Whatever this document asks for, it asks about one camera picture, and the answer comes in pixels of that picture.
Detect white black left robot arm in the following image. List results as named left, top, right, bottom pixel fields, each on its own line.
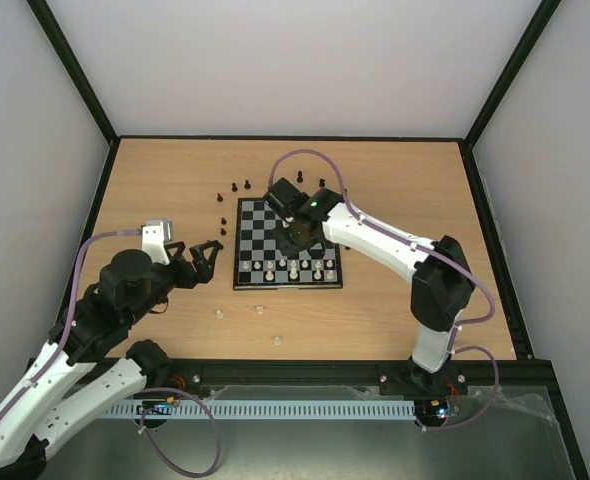
left=0, top=241, right=223, bottom=479

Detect black white chessboard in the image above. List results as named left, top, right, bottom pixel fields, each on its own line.
left=233, top=198, right=343, bottom=291

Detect black rear right frame post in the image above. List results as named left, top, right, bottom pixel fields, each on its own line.
left=464, top=0, right=562, bottom=150

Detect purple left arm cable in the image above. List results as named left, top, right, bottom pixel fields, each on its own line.
left=0, top=227, right=222, bottom=474

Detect white slotted cable duct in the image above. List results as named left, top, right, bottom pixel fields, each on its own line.
left=100, top=400, right=416, bottom=421

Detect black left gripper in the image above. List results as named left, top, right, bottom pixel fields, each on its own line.
left=127, top=240, right=222, bottom=324

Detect black rear left frame post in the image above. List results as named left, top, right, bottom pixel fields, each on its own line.
left=26, top=0, right=118, bottom=146

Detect black frame post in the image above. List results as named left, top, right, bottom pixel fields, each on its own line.
left=26, top=0, right=118, bottom=146
left=464, top=0, right=562, bottom=150

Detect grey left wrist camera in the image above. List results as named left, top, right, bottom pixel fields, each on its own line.
left=141, top=219, right=173, bottom=265

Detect black front frame rail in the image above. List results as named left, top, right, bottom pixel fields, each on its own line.
left=27, top=357, right=556, bottom=396

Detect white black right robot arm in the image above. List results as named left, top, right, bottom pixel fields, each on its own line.
left=263, top=178, right=475, bottom=392

